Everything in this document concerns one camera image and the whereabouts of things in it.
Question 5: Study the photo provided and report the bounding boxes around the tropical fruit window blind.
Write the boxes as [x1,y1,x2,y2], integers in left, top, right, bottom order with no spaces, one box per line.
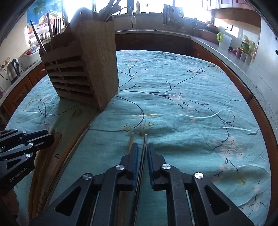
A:
[27,0,63,35]

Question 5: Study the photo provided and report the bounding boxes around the white and red rice cooker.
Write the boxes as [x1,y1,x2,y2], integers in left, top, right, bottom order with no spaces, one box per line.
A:
[18,46,42,66]

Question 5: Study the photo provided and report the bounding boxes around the thin metal chopstick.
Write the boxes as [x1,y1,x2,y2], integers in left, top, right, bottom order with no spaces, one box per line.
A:
[30,20,47,55]

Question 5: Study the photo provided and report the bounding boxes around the steel electric kettle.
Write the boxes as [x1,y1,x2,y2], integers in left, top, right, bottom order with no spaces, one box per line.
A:
[6,59,21,85]

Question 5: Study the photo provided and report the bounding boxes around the wooden chopstick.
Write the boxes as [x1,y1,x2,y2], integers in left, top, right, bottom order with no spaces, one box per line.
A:
[47,13,54,39]
[127,133,135,154]

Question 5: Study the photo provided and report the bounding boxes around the pink bowls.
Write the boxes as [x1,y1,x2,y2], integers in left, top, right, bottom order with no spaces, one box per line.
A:
[199,21,220,41]

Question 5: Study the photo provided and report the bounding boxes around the wooden upper cabinets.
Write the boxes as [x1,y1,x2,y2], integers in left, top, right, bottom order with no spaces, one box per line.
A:
[202,0,261,27]

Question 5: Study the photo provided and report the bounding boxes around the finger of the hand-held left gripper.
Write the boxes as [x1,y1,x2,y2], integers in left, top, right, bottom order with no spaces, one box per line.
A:
[0,143,36,163]
[0,129,55,152]

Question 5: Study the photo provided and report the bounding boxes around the teal floral tablecloth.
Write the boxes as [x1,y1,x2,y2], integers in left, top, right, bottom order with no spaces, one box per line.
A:
[4,50,272,226]

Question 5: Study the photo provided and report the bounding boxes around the large kitchen window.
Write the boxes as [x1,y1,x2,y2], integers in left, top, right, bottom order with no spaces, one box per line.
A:
[63,0,215,23]

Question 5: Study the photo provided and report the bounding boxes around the wooden utensil holder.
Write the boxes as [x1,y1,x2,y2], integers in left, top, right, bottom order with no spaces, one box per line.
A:
[39,16,119,112]

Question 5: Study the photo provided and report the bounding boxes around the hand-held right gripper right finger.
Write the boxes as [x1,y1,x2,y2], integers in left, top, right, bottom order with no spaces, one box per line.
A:
[147,142,255,226]

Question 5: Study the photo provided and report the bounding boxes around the person's left hand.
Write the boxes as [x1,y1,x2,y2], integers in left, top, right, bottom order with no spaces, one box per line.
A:
[3,188,18,218]

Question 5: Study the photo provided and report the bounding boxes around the metal fork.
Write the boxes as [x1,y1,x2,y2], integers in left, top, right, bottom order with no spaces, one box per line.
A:
[53,18,63,36]

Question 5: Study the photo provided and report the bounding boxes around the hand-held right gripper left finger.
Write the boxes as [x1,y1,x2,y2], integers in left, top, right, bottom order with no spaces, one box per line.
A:
[30,143,139,226]

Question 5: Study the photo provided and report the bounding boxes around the white pitcher green handle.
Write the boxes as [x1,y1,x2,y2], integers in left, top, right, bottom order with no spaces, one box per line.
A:
[217,26,233,51]

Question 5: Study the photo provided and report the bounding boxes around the green labelled bottles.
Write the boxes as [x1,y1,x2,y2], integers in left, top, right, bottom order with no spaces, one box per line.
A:
[242,37,258,54]

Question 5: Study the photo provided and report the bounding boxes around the curved kitchen faucet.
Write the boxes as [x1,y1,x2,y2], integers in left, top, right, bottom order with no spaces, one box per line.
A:
[119,6,137,30]

